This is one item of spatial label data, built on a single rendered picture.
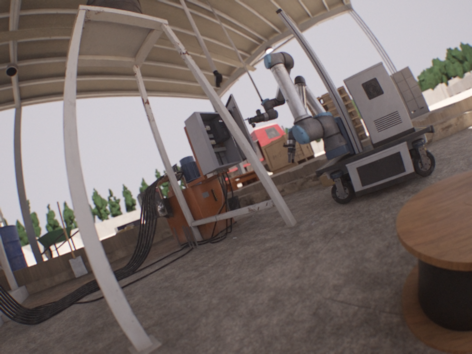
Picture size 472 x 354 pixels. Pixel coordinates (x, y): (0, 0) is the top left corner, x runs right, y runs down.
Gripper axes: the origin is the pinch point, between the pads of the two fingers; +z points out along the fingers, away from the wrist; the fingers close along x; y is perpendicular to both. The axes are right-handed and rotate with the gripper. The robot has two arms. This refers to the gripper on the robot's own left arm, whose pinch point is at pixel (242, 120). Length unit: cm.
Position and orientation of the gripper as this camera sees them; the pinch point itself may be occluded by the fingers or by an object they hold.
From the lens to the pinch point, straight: 183.2
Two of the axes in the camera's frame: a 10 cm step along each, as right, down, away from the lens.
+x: -2.5, 1.4, 9.6
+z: -9.0, 3.4, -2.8
